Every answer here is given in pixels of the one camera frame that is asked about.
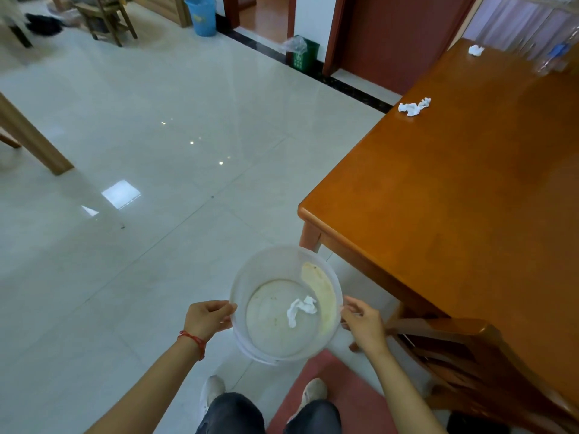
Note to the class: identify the person's left thumb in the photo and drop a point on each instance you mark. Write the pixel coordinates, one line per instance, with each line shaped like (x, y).
(221, 306)

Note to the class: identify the brown wooden chair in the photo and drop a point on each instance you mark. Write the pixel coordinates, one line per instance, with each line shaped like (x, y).
(470, 357)

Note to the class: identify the pink floor mat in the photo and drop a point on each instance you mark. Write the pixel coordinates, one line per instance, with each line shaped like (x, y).
(353, 402)

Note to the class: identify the person's white shoe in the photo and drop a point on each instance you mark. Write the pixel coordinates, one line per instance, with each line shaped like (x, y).
(312, 395)
(211, 390)

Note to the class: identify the person's left hand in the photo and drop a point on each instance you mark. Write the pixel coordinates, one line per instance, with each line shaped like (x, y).
(203, 318)

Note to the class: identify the brown wooden table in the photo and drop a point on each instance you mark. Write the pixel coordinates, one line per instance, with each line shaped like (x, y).
(470, 198)

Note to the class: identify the person's left jeans leg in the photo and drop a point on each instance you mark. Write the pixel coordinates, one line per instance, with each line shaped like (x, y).
(230, 415)

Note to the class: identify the person's right white shoe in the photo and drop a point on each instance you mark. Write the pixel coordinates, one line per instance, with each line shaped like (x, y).
(312, 395)

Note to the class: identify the clear plastic bucket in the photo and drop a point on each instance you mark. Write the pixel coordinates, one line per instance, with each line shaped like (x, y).
(267, 284)

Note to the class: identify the person's jeans leg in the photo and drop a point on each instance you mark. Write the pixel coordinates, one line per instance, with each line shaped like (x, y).
(230, 415)
(314, 418)

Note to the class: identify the black cloth bundle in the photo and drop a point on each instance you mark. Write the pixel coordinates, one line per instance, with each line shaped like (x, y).
(43, 24)

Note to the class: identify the person's left forearm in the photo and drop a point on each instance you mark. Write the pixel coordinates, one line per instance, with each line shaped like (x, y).
(149, 393)

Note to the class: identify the light wooden furniture leg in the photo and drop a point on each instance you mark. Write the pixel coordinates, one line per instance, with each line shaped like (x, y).
(31, 140)

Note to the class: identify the red-brown wooden door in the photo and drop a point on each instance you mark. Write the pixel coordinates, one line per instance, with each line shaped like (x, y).
(398, 36)

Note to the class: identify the small light wooden chair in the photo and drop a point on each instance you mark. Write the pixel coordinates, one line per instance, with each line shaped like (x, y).
(106, 15)

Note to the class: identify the person's right forearm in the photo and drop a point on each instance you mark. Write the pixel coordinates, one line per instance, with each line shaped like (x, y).
(402, 397)

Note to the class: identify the person's left white shoe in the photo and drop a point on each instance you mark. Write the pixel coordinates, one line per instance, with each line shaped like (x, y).
(211, 390)

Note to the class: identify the person's right jeans leg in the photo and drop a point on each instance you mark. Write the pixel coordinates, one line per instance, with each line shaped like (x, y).
(314, 418)

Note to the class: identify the pale sheer curtain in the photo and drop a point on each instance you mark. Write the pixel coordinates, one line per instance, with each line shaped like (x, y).
(511, 22)

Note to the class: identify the blue plastic bucket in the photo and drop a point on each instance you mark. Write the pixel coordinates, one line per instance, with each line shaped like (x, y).
(201, 15)

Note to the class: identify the clear plastic bottle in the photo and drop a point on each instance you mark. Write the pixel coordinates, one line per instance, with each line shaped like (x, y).
(549, 58)

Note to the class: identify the person's right thumb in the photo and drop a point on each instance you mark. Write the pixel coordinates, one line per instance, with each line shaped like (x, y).
(357, 303)

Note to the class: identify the person's right hand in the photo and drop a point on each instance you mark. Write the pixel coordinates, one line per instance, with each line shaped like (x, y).
(368, 327)

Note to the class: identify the small crumpled white tissue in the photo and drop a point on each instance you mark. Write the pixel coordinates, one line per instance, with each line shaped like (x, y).
(475, 50)

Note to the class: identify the green bin with plastic bag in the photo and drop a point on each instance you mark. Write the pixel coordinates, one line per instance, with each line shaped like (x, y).
(304, 53)

